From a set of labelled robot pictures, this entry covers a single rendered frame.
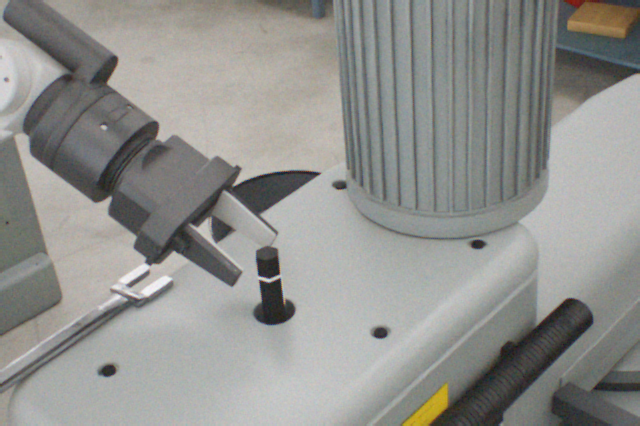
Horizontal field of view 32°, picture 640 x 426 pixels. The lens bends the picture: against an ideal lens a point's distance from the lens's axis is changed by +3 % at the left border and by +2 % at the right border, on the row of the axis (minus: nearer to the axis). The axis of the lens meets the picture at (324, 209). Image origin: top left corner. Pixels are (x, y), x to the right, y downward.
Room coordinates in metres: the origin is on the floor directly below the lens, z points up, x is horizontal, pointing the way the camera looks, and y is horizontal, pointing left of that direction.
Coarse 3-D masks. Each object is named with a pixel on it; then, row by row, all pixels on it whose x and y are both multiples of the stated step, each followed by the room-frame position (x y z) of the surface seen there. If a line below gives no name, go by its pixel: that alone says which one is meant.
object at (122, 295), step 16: (144, 272) 0.80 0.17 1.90; (112, 288) 0.78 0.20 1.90; (128, 288) 0.78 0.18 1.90; (160, 288) 0.77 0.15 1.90; (112, 304) 0.76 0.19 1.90; (128, 304) 0.76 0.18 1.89; (80, 320) 0.74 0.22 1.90; (96, 320) 0.74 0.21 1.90; (64, 336) 0.72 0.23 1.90; (80, 336) 0.72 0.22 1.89; (32, 352) 0.70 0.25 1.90; (48, 352) 0.70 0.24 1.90; (16, 368) 0.68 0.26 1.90; (32, 368) 0.69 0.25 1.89; (0, 384) 0.67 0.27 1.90
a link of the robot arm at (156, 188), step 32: (96, 128) 0.79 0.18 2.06; (128, 128) 0.79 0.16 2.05; (64, 160) 0.78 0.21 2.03; (96, 160) 0.77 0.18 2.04; (128, 160) 0.78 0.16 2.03; (160, 160) 0.79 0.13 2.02; (192, 160) 0.80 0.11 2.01; (224, 160) 0.82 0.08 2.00; (96, 192) 0.77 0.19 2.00; (128, 192) 0.75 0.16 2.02; (160, 192) 0.75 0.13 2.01; (192, 192) 0.76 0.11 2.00; (128, 224) 0.75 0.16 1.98; (160, 224) 0.72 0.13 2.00; (192, 224) 0.77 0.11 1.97; (160, 256) 0.72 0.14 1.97
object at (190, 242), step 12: (192, 228) 0.74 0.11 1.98; (180, 240) 0.73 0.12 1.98; (192, 240) 0.73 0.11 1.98; (204, 240) 0.73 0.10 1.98; (180, 252) 0.73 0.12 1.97; (192, 252) 0.73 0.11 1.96; (204, 252) 0.72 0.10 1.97; (216, 252) 0.72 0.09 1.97; (204, 264) 0.73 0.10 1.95; (216, 264) 0.72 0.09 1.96; (228, 264) 0.71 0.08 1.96; (216, 276) 0.72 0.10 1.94; (228, 276) 0.71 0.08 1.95; (240, 276) 0.72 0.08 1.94
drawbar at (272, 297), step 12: (264, 252) 0.73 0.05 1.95; (276, 252) 0.73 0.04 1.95; (264, 264) 0.72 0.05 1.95; (276, 264) 0.73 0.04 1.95; (264, 276) 0.72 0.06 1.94; (276, 276) 0.73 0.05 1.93; (264, 288) 0.72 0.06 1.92; (276, 288) 0.72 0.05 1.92; (264, 300) 0.73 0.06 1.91; (276, 300) 0.72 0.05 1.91; (264, 312) 0.73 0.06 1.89; (276, 312) 0.72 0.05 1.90
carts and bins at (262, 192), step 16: (256, 176) 2.93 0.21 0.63; (272, 176) 2.94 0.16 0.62; (288, 176) 2.94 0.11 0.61; (304, 176) 2.93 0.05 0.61; (240, 192) 2.89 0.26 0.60; (256, 192) 2.92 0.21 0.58; (272, 192) 2.93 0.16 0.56; (288, 192) 2.94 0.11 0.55; (256, 208) 2.91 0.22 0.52; (208, 224) 2.70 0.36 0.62; (224, 224) 2.81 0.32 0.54
